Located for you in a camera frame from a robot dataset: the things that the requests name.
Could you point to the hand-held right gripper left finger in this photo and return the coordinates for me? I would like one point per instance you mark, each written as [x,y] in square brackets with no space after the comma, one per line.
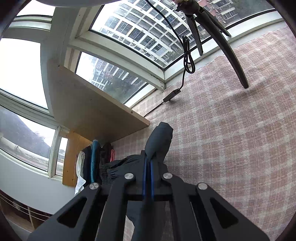
[145,180]

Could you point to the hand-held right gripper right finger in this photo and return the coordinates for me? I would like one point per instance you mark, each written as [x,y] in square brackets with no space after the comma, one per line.
[152,183]

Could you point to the black pants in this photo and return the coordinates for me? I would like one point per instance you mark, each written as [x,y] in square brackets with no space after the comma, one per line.
[159,139]

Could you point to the red folded garment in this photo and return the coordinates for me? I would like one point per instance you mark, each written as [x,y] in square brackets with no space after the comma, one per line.
[112,155]

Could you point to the dark grey folded garment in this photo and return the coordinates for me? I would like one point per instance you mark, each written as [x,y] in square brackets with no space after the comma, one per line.
[106,153]

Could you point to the black folded garment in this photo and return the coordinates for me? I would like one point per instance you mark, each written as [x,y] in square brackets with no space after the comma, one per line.
[87,162]

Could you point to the white shirt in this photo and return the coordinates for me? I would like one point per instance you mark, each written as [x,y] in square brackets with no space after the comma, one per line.
[79,169]

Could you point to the pine plank panel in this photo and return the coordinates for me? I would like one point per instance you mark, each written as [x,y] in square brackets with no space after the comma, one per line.
[71,162]

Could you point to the large light wooden board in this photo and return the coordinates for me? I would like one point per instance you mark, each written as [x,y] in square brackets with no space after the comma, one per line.
[92,111]

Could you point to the pink plaid blanket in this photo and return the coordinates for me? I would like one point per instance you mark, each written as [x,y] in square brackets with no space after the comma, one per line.
[231,139]

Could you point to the black tripod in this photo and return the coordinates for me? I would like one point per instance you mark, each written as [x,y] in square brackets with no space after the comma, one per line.
[222,39]

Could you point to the white window frame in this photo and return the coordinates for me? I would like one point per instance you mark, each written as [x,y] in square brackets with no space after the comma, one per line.
[60,41]

